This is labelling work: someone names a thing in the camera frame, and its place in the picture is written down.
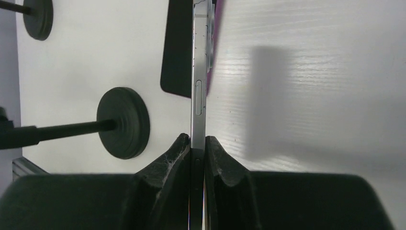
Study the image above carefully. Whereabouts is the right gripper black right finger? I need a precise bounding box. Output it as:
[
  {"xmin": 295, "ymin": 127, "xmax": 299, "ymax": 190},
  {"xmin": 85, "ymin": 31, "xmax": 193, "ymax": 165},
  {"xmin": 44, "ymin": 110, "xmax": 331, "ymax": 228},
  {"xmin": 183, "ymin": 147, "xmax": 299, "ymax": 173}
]
[{"xmin": 205, "ymin": 136, "xmax": 394, "ymax": 230}]

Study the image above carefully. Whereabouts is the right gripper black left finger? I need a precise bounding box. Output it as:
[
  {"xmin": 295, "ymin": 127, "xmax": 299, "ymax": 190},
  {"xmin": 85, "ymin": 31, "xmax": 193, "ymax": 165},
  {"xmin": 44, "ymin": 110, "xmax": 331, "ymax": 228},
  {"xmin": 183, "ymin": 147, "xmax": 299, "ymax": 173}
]
[{"xmin": 0, "ymin": 133, "xmax": 191, "ymax": 230}]

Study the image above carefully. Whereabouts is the black smartphone white edge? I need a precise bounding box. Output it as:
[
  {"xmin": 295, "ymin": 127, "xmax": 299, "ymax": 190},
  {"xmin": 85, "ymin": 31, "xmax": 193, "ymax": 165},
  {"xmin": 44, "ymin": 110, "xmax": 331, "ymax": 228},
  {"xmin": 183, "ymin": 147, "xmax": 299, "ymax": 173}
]
[{"xmin": 189, "ymin": 0, "xmax": 215, "ymax": 230}]

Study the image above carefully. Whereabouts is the purple-edged black smartphone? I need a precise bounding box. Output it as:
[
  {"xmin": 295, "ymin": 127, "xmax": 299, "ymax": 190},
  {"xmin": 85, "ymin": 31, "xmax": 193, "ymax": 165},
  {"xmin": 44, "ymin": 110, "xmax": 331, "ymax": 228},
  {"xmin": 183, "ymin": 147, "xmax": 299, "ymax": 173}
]
[{"xmin": 159, "ymin": 0, "xmax": 225, "ymax": 98}]

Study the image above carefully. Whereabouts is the black round-base phone stand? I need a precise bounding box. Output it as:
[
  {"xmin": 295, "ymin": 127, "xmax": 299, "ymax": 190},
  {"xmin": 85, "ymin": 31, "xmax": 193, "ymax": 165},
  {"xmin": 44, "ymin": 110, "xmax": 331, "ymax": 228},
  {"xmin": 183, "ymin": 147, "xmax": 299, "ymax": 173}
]
[{"xmin": 0, "ymin": 0, "xmax": 54, "ymax": 41}]

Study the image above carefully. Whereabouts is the aluminium frame rail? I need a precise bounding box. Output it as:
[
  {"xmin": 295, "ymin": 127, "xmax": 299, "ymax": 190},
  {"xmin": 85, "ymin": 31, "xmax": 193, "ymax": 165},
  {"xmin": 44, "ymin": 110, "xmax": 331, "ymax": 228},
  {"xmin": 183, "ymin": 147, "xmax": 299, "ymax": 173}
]
[{"xmin": 12, "ymin": 157, "xmax": 47, "ymax": 182}]

